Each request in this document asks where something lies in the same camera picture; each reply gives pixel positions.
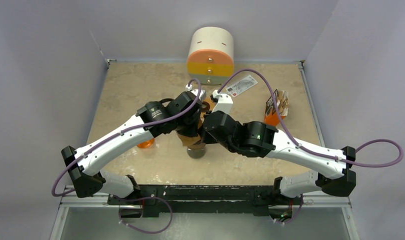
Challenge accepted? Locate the brown paper coffee filter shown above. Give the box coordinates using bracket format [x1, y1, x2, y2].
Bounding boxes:
[176, 118, 206, 150]

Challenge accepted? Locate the light wooden ring coaster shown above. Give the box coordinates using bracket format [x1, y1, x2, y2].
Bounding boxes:
[201, 96, 216, 114]

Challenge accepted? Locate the glass carafe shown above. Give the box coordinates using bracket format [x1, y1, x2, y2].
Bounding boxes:
[186, 148, 206, 159]

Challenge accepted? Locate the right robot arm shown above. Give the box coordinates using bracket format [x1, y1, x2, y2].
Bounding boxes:
[202, 111, 357, 204]

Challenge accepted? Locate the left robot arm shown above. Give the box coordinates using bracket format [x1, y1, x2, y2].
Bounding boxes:
[61, 89, 206, 205]

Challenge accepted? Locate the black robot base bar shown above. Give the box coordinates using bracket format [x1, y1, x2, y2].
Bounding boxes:
[107, 184, 301, 218]

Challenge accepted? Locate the orange coffee filter box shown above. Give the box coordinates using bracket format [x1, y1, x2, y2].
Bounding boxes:
[263, 89, 289, 127]

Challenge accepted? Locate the white printed packet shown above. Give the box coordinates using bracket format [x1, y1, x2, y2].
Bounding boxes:
[226, 74, 258, 97]

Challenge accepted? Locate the round three-drawer storage box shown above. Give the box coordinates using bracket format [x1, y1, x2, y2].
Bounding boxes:
[186, 26, 234, 85]

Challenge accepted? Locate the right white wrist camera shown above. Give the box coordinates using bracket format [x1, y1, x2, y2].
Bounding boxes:
[210, 90, 234, 114]

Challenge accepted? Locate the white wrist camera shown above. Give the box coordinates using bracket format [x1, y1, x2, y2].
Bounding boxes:
[185, 84, 207, 102]
[210, 90, 234, 114]

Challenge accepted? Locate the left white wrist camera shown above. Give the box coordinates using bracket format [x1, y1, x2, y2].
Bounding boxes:
[185, 84, 207, 102]

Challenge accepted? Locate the base left purple cable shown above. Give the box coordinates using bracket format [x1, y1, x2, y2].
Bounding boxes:
[118, 196, 175, 235]

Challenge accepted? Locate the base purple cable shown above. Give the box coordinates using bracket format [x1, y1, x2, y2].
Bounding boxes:
[118, 196, 175, 235]
[272, 195, 306, 226]

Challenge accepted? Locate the base right purple cable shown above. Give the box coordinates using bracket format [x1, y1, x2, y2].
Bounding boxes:
[272, 195, 306, 226]

